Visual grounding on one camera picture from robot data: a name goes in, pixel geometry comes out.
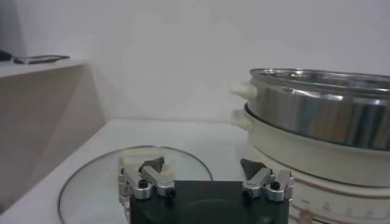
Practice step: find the steel steamer basket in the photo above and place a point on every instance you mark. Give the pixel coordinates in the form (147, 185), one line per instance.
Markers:
(304, 115)

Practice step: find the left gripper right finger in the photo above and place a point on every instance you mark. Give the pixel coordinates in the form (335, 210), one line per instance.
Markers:
(259, 179)

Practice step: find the round glass lid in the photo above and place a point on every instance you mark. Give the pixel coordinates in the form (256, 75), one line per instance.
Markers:
(91, 188)

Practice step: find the cream electric cooker base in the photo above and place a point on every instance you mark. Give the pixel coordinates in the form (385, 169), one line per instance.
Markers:
(304, 164)

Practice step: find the grey usb hub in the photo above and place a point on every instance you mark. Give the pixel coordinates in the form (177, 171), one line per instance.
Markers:
(33, 61)

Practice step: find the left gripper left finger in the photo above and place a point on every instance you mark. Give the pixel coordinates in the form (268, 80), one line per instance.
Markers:
(152, 178)

